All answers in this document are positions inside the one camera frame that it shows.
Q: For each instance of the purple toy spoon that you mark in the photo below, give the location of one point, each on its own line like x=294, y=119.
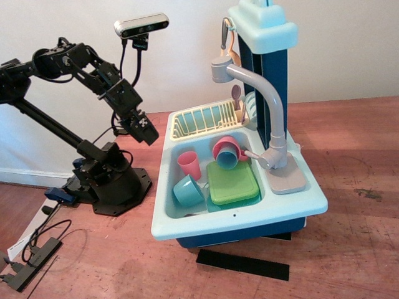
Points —
x=235, y=95

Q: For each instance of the blue plastic cup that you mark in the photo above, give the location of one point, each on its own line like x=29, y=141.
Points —
x=227, y=157

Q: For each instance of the orange hanging utensil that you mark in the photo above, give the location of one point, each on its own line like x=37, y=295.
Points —
x=231, y=52

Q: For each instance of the grey toy faucet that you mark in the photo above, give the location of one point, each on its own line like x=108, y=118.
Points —
x=283, y=174

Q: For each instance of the green plastic plate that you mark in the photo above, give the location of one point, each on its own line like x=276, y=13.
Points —
x=227, y=186

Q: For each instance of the teal plastic cup lying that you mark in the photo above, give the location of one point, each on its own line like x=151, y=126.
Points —
x=187, y=192

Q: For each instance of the light blue toy sink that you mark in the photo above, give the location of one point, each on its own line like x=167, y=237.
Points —
x=264, y=37

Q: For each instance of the teal plastic plate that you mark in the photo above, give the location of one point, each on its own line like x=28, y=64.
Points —
x=212, y=207

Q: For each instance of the blue cable connector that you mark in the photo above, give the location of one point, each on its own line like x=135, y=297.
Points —
x=60, y=196

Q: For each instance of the pink plastic tumbler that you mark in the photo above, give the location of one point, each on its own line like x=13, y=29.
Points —
x=189, y=164

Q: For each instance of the cream dish rack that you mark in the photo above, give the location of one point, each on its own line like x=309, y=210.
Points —
x=206, y=119

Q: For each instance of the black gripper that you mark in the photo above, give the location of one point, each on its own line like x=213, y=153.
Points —
x=124, y=100

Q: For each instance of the black velcro strip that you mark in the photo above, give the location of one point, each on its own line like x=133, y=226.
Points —
x=237, y=263

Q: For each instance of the black usb hub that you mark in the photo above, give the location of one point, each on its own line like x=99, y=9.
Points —
x=23, y=273

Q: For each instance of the light blue toy plates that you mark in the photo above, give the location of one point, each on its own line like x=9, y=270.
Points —
x=250, y=110

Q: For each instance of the pink plastic mug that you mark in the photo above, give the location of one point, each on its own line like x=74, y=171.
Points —
x=229, y=141

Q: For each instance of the silver depth camera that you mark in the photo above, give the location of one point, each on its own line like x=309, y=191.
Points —
x=141, y=25

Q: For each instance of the grey hanging utensil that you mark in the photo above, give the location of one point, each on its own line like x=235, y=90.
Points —
x=224, y=32

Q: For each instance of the grey faucet lever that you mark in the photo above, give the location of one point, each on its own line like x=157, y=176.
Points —
x=257, y=157

